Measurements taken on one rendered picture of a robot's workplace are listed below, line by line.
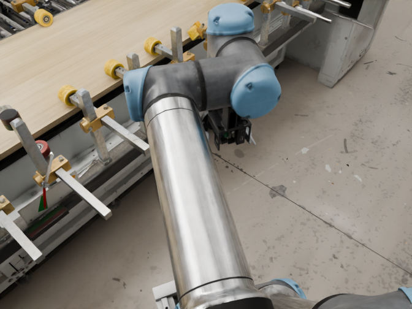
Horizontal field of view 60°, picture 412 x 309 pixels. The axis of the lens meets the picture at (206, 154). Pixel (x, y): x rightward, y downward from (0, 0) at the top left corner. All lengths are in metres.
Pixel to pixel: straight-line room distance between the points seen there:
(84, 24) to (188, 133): 1.85
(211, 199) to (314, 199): 2.08
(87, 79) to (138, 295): 1.15
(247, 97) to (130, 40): 1.57
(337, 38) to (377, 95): 0.63
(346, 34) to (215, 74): 2.54
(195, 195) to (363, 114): 2.79
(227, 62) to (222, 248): 0.28
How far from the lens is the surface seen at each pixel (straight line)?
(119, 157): 1.67
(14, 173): 1.71
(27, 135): 1.34
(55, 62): 1.97
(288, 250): 2.21
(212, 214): 0.36
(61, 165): 1.49
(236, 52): 0.54
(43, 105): 1.73
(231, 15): 0.59
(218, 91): 0.50
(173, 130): 0.43
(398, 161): 2.86
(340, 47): 3.07
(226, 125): 0.68
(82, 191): 1.40
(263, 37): 2.31
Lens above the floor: 1.95
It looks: 50 degrees down
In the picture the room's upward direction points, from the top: straight up
